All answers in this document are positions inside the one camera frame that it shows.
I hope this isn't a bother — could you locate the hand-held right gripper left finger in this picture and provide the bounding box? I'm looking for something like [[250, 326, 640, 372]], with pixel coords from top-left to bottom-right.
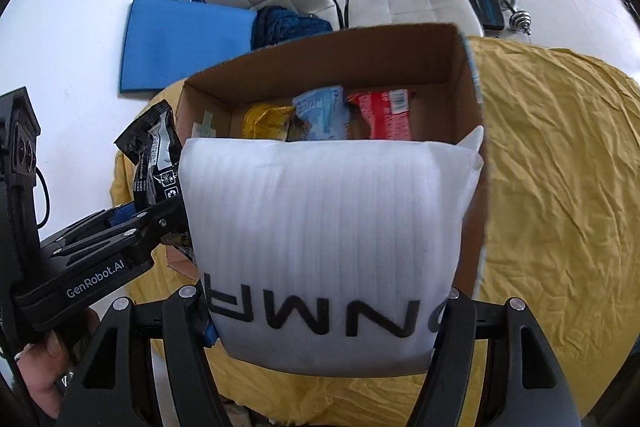
[[65, 287, 226, 427]]

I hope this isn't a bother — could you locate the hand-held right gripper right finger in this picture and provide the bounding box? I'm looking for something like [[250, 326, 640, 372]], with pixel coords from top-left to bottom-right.
[[415, 288, 583, 427]]

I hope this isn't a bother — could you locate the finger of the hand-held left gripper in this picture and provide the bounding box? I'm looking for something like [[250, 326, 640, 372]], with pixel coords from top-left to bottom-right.
[[50, 198, 190, 277], [42, 201, 142, 254]]

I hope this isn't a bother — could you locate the black snack packet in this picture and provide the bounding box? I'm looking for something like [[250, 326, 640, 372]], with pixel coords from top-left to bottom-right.
[[114, 102, 188, 210]]

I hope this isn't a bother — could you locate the yellow snack packet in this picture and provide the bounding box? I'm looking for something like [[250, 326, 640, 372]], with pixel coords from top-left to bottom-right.
[[243, 103, 296, 142]]

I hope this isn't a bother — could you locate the white foam pouch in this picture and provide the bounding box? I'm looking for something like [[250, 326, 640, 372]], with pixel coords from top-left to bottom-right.
[[177, 127, 486, 378]]

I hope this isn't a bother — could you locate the light blue snack packet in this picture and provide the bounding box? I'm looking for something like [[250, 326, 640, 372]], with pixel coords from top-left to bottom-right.
[[290, 86, 351, 142]]

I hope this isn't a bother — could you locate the red snack packet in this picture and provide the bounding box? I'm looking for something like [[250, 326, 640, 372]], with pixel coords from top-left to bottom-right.
[[347, 89, 417, 142]]

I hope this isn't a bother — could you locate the cardboard box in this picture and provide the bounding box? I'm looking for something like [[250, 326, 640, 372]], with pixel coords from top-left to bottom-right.
[[167, 22, 494, 303]]

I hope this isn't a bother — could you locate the person's left hand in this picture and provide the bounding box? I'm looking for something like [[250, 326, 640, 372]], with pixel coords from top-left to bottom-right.
[[15, 306, 102, 420]]

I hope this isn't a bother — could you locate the yellow tablecloth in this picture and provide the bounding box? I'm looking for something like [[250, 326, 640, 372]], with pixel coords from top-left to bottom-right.
[[110, 34, 640, 427]]

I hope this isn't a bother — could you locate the blue foam mat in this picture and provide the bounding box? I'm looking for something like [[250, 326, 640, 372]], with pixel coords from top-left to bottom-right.
[[118, 0, 257, 95]]

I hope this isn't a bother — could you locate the dark blue knitted cloth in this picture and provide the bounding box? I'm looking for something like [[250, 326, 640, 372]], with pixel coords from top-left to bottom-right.
[[250, 5, 333, 52]]

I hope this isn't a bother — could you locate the chrome dumbbell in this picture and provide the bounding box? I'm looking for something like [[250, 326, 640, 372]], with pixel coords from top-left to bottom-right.
[[495, 0, 534, 36]]

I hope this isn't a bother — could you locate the black cable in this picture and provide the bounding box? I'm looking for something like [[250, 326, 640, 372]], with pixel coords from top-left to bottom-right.
[[33, 166, 52, 229]]

